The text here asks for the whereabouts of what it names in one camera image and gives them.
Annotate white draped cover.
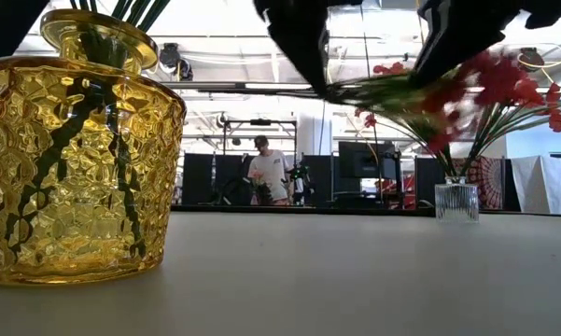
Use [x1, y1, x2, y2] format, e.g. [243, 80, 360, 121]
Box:
[511, 155, 561, 214]

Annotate black partition panel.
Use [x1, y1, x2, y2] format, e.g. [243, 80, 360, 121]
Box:
[181, 153, 251, 205]
[414, 157, 449, 206]
[302, 154, 333, 206]

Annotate green stems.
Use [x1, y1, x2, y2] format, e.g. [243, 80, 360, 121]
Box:
[7, 0, 122, 260]

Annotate black hanging cable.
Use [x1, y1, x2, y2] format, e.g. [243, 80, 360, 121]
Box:
[359, 4, 383, 184]

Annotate person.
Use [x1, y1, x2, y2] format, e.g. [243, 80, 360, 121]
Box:
[246, 134, 291, 206]

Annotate long ceiling light bar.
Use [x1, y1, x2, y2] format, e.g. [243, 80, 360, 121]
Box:
[161, 81, 319, 94]

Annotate pink flower bunch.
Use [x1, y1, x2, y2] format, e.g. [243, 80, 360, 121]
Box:
[250, 170, 275, 206]

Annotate black monitor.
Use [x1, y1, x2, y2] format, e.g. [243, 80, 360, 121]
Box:
[338, 141, 398, 181]

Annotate yellow textured glass vase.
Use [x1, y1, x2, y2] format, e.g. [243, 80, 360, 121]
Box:
[0, 7, 188, 287]

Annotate black metal frame rig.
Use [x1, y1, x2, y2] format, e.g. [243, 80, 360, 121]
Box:
[221, 118, 299, 206]

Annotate clear ribbed glass vase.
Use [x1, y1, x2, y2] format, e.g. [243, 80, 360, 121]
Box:
[434, 175, 481, 224]

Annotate patterned mandala tapestry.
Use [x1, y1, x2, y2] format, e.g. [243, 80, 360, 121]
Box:
[461, 156, 506, 210]

